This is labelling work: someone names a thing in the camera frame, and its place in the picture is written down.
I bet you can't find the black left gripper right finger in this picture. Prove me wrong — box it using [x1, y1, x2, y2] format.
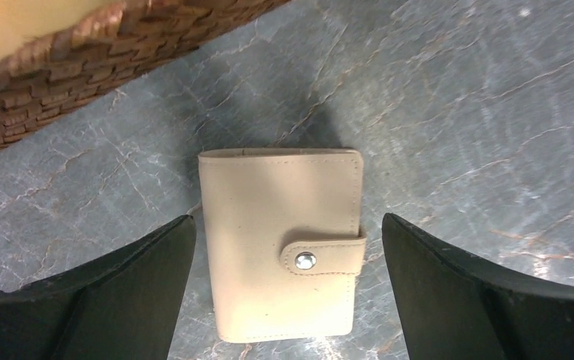
[382, 213, 574, 359]

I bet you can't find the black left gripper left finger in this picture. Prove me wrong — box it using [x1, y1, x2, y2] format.
[0, 215, 196, 359]

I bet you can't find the beige leather card holder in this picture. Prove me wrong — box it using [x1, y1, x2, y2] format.
[198, 148, 367, 344]

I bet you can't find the brown woven divided basket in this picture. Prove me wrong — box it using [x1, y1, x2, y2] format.
[0, 1, 279, 149]

